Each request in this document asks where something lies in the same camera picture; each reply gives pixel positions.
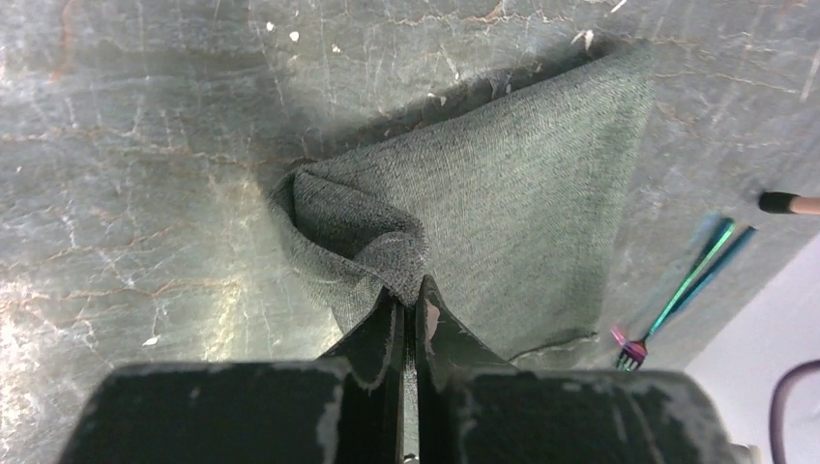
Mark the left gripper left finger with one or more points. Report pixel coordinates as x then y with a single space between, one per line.
344 407

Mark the pink music stand tripod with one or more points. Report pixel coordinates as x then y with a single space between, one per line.
784 203

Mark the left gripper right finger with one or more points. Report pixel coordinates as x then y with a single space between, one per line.
476 408

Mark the grey cloth napkin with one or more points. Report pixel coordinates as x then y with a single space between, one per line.
512 207

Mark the purple plastic utensil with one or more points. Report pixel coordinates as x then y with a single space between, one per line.
633 352

